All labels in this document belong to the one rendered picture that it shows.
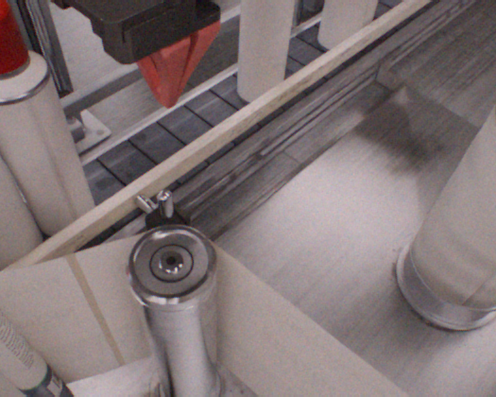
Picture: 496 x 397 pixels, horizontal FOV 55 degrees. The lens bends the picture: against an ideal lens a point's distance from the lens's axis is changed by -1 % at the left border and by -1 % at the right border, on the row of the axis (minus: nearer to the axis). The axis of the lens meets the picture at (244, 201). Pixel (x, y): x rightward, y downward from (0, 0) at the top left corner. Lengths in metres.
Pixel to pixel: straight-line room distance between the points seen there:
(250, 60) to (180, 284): 0.34
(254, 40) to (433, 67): 0.33
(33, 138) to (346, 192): 0.28
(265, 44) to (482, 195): 0.26
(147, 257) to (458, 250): 0.22
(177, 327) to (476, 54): 0.67
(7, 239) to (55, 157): 0.08
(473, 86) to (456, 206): 0.41
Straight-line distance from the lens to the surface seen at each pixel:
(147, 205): 0.41
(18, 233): 0.40
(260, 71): 0.51
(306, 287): 0.41
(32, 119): 0.34
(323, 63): 0.55
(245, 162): 0.51
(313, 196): 0.46
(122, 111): 0.62
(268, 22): 0.47
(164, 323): 0.21
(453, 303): 0.40
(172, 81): 0.31
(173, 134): 0.51
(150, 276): 0.20
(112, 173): 0.48
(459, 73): 0.75
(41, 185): 0.38
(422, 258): 0.39
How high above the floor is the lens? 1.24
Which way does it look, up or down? 53 degrees down
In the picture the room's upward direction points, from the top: 5 degrees clockwise
